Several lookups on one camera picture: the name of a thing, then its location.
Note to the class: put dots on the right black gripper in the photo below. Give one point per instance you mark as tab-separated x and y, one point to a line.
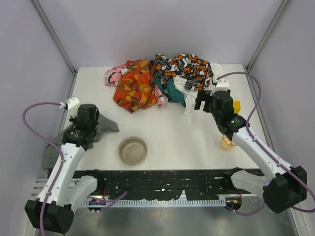
205	103

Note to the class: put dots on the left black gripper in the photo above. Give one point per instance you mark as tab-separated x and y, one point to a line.
74	120

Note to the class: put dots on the white cloth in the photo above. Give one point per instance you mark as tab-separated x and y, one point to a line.
190	95

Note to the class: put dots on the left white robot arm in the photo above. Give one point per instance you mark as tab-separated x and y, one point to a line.
55	206

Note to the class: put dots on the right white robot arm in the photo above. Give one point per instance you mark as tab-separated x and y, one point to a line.
282	186

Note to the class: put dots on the orange grey camouflage cloth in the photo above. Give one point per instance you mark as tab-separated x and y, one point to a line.
196	71

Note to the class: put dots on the teal cloth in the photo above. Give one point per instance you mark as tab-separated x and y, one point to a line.
167	93

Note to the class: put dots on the pink patterned cloth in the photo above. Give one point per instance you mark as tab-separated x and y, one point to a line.
113	75

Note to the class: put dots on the red orange patterned cloth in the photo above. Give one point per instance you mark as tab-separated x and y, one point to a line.
136	88

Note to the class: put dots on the yellow cube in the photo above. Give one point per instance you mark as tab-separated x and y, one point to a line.
236	106

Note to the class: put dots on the orange transparent cup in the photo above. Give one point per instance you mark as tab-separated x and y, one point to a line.
227	144

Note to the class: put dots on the round metal bowl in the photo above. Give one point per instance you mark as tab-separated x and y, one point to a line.
132	150

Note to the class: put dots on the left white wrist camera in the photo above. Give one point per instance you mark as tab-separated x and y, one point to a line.
71	105

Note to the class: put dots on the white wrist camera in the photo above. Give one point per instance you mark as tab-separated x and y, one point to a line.
71	105
220	85

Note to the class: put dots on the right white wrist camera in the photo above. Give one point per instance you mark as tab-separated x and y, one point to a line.
220	85

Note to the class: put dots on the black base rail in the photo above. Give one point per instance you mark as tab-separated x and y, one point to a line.
164	185

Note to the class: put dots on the left aluminium frame post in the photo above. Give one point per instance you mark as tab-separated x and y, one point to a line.
51	31

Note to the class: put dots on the aluminium frame post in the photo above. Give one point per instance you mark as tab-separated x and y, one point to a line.
51	31
277	17

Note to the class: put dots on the white slotted cable duct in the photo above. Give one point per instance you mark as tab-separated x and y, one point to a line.
181	202

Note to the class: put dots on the right aluminium frame post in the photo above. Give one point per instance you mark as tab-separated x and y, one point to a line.
277	17

